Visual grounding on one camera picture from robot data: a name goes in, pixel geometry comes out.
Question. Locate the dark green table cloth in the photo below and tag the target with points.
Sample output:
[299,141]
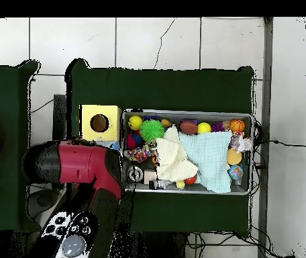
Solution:
[5,94]
[155,88]

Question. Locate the globe print foam ball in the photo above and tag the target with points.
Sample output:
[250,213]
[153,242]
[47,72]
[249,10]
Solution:
[235,172]

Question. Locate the peach foam ball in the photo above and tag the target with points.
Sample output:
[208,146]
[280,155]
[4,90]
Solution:
[233,157]

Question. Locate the silver metal can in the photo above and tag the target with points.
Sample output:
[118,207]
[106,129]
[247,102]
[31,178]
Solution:
[135,174]

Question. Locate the grey metal rail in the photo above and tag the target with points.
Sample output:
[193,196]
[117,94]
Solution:
[265,107]

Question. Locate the yellow tennis ball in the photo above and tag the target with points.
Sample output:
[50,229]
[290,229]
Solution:
[204,128]

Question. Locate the wooden box with three holes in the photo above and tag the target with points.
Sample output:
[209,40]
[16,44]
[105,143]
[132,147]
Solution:
[112,126]

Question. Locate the orange toy basketball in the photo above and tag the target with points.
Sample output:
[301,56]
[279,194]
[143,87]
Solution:
[236,125]

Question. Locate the yellow smiley foam ball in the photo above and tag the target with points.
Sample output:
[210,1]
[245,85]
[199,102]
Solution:
[135,123]

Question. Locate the cream waffle cloth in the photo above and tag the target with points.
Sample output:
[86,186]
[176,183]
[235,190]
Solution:
[171,158]

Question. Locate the brown toy football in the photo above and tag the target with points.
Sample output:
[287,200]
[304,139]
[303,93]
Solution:
[188,127]

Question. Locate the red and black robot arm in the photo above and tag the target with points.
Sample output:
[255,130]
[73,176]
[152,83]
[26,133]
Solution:
[83,164]

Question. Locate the black upright panel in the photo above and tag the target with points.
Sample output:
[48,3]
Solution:
[59,118]

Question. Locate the mint green waffle cloth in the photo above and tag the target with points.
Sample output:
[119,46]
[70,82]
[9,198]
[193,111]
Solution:
[209,158]

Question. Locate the green spiky rubber ball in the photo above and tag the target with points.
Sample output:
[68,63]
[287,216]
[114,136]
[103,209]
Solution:
[151,130]

